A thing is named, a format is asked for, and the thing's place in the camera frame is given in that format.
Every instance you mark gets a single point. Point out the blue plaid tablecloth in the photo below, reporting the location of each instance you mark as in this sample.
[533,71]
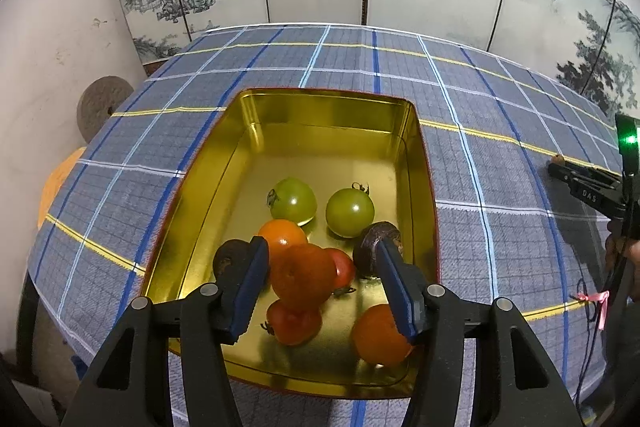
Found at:
[500,232]

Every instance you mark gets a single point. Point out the red tomato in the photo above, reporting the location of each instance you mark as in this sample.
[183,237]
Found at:
[345,269]

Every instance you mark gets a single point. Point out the red tin box gold inside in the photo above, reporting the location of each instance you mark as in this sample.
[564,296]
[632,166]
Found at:
[320,147]

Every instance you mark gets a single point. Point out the pink ribbon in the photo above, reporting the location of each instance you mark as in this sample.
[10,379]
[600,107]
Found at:
[596,299]

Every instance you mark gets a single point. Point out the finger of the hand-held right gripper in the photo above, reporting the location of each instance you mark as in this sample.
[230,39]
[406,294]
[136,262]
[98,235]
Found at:
[597,173]
[587,194]

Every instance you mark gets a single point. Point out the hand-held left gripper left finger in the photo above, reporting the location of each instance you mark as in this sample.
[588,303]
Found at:
[250,292]

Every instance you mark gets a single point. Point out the matte tangerine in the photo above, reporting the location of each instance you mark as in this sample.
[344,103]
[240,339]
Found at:
[302,277]

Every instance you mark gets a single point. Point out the round grey millstone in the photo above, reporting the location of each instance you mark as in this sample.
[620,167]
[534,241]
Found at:
[102,107]

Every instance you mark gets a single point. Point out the dark wrinkled passion fruit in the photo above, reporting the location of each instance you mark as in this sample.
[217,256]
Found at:
[367,249]
[227,257]

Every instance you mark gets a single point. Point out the person's right hand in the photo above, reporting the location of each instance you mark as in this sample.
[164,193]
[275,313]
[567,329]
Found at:
[614,252]

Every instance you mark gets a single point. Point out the orange round stool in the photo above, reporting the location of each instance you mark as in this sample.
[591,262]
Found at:
[55,189]

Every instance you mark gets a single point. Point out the glossy small orange tomato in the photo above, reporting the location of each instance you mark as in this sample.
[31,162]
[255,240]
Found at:
[282,234]

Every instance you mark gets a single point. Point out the green tomato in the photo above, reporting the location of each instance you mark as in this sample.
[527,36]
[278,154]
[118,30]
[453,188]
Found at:
[350,213]
[293,201]

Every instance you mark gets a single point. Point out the orange-red tomato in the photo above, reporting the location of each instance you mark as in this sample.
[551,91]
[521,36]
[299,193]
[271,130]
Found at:
[293,323]

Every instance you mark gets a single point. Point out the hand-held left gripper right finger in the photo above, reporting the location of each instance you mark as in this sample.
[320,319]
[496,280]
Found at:
[400,292]

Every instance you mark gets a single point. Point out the large orange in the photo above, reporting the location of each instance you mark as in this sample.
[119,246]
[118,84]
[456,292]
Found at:
[375,337]

